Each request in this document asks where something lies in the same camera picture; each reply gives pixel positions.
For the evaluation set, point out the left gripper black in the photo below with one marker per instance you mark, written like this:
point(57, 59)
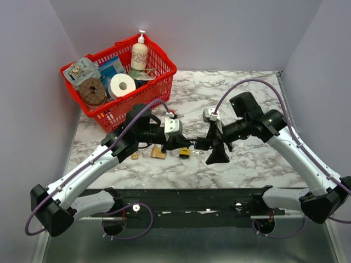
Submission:
point(174, 144)

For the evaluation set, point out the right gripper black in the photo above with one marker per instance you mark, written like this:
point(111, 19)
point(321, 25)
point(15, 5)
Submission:
point(218, 154)

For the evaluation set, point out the yellow padlock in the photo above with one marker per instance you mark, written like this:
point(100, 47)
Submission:
point(184, 153)

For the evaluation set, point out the black padlock with keys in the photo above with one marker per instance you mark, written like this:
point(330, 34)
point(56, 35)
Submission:
point(202, 144)

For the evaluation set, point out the large brass padlock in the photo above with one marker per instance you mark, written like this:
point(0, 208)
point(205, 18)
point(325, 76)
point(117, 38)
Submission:
point(157, 153)

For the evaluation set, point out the small brass padlock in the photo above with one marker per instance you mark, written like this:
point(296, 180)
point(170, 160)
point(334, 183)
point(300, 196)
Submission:
point(134, 156)

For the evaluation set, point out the yellow padlock key bunch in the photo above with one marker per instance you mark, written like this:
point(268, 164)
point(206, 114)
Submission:
point(199, 153)

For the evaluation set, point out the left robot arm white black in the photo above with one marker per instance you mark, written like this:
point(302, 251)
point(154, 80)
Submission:
point(59, 204)

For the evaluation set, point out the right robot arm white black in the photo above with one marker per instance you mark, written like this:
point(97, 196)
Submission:
point(326, 190)

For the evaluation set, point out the red plastic basket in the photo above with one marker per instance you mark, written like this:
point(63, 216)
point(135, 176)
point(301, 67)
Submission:
point(112, 114)

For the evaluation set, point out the green patterned packet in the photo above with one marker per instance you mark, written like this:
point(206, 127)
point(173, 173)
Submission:
point(144, 75)

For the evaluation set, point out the white toilet paper roll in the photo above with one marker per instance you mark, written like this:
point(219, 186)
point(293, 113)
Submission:
point(120, 85)

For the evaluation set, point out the brown tape roll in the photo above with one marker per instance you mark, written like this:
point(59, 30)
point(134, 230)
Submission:
point(92, 92)

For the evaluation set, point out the cream lotion pump bottle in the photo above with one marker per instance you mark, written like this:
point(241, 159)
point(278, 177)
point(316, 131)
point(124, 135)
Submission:
point(139, 53)

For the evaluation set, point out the blue plastic package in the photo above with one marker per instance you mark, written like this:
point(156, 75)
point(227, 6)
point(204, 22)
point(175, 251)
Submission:
point(111, 68)

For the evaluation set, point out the grey cartoon pouch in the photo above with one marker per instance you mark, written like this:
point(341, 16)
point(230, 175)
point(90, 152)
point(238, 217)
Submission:
point(81, 70)

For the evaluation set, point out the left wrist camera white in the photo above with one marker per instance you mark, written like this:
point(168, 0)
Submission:
point(172, 125)

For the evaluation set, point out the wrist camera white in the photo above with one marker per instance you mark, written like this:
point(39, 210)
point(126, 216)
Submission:
point(172, 125)
point(209, 115)

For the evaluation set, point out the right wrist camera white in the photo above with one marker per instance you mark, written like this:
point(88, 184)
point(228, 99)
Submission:
point(209, 115)

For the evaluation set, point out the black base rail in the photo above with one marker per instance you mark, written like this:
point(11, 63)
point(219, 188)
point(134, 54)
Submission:
point(186, 208)

